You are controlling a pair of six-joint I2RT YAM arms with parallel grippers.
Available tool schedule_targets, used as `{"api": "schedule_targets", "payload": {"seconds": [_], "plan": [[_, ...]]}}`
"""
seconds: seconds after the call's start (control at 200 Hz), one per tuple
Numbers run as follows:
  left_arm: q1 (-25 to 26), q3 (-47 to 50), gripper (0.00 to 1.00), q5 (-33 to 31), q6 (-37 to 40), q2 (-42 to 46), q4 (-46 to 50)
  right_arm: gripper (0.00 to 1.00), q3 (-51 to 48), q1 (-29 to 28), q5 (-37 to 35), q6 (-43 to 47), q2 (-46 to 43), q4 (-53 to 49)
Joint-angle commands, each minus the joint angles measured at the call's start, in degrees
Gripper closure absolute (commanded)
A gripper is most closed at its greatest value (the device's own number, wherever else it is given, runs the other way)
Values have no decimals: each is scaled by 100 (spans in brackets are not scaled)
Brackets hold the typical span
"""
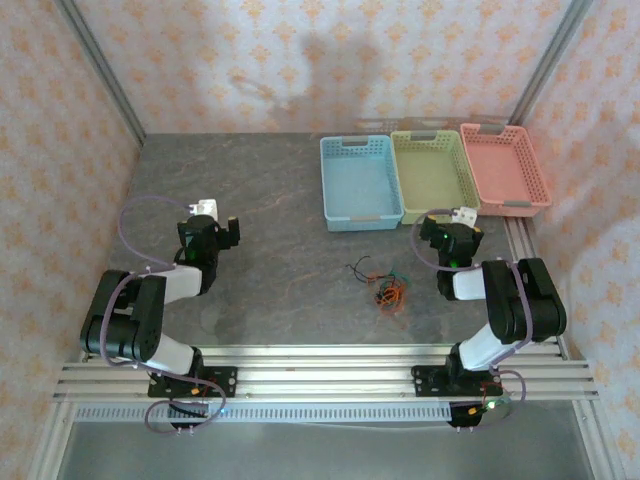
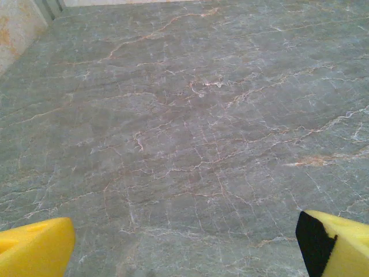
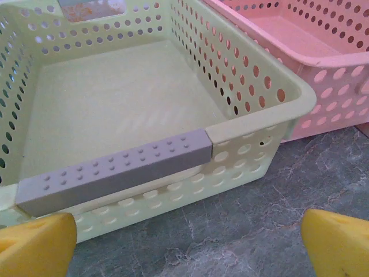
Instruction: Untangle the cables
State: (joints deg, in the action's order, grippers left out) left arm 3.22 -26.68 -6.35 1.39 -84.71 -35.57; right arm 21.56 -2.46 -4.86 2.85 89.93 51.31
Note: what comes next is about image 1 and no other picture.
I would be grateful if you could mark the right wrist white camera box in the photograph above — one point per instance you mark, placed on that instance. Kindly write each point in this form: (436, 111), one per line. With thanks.
(466, 215)

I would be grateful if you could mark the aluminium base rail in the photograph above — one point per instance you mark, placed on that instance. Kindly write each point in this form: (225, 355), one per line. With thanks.
(325, 375)

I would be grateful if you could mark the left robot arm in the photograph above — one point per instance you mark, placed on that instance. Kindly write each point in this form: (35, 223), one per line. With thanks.
(177, 282)

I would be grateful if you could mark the aluminium frame post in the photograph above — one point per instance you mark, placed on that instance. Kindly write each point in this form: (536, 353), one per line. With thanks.
(547, 65)
(105, 70)

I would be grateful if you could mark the aluminium frame leg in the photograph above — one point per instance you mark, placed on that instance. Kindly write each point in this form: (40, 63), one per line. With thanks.
(600, 445)
(50, 445)

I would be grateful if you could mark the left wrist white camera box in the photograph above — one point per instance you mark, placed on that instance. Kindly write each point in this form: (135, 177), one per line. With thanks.
(206, 207)

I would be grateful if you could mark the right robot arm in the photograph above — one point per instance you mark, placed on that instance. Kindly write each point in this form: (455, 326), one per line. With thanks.
(470, 285)

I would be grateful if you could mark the aluminium side rail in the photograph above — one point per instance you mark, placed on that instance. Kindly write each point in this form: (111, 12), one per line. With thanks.
(520, 240)

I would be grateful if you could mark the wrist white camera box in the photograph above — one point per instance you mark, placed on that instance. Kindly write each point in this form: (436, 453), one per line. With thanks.
(206, 207)
(466, 215)

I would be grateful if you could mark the pink plastic basket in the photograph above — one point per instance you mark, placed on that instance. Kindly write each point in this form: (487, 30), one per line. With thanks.
(502, 165)

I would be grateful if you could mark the blue plastic basket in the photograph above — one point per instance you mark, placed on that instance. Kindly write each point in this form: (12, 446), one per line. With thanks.
(360, 190)

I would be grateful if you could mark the green plastic basket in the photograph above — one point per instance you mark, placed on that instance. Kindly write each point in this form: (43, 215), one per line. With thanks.
(432, 175)

